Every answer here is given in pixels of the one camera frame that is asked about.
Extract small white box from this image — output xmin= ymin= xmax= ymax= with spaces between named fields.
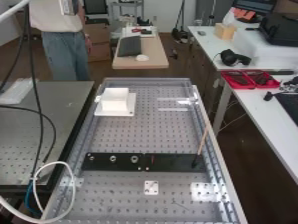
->
xmin=99 ymin=86 xmax=131 ymax=113

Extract thin stick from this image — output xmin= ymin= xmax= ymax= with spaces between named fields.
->
xmin=192 ymin=112 xmax=214 ymax=168

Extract clear box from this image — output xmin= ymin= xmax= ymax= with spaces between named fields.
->
xmin=41 ymin=77 xmax=250 ymax=224

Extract black plate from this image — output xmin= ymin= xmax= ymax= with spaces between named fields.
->
xmin=82 ymin=152 xmax=207 ymax=174

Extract wooden desk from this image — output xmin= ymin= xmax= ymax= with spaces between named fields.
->
xmin=110 ymin=25 xmax=170 ymax=71

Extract dark grey laptop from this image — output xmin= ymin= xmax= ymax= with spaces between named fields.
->
xmin=115 ymin=35 xmax=143 ymax=58

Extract cardboard box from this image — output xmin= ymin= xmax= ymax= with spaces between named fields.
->
xmin=82 ymin=22 xmax=111 ymax=44
xmin=86 ymin=42 xmax=113 ymax=63

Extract red tray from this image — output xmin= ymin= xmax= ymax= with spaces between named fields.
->
xmin=219 ymin=70 xmax=256 ymax=90
xmin=244 ymin=69 xmax=282 ymax=89

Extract small square metal plate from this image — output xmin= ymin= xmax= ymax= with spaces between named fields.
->
xmin=142 ymin=180 xmax=160 ymax=196

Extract white desk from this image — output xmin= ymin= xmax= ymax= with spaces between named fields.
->
xmin=211 ymin=74 xmax=298 ymax=186
xmin=187 ymin=25 xmax=298 ymax=73

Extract black headphones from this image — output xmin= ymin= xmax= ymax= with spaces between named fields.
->
xmin=219 ymin=48 xmax=252 ymax=67

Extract small black device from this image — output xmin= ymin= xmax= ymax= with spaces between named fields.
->
xmin=262 ymin=91 xmax=276 ymax=102

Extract person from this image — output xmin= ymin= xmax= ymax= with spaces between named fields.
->
xmin=27 ymin=0 xmax=93 ymax=82

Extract beige box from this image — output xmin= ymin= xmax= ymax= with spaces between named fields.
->
xmin=214 ymin=22 xmax=236 ymax=42

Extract white foam block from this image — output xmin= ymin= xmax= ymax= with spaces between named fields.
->
xmin=231 ymin=30 xmax=298 ymax=63

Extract black case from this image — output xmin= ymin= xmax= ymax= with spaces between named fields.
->
xmin=258 ymin=12 xmax=298 ymax=47

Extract dark screen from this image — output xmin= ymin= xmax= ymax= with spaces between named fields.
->
xmin=231 ymin=0 xmax=279 ymax=15

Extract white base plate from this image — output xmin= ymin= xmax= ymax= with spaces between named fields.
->
xmin=93 ymin=92 xmax=138 ymax=118

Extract black cable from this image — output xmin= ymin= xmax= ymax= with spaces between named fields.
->
xmin=0 ymin=104 xmax=58 ymax=169
xmin=23 ymin=0 xmax=46 ymax=179

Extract white cable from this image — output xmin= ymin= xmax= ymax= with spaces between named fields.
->
xmin=0 ymin=161 xmax=77 ymax=224

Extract blue cable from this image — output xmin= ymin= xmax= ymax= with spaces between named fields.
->
xmin=22 ymin=179 xmax=45 ymax=219

